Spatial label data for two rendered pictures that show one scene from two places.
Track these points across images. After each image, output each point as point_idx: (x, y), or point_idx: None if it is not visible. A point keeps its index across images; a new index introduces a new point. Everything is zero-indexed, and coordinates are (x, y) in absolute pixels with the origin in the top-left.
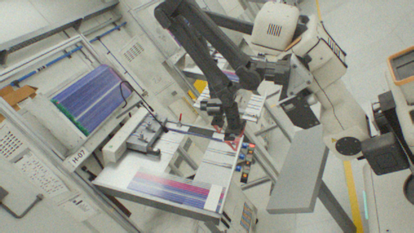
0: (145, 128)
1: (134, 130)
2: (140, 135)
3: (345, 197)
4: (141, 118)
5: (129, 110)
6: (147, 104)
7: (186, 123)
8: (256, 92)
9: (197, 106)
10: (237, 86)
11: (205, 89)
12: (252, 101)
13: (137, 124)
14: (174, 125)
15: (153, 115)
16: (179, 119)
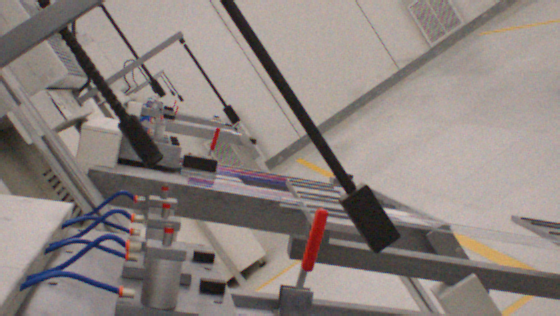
0: (124, 272)
1: (34, 272)
2: (113, 303)
3: None
4: (45, 221)
5: (41, 36)
6: (118, 101)
7: (330, 301)
8: (458, 252)
9: (341, 222)
10: (362, 237)
11: (298, 187)
12: (554, 230)
13: (44, 240)
14: (260, 315)
15: (283, 77)
16: (309, 253)
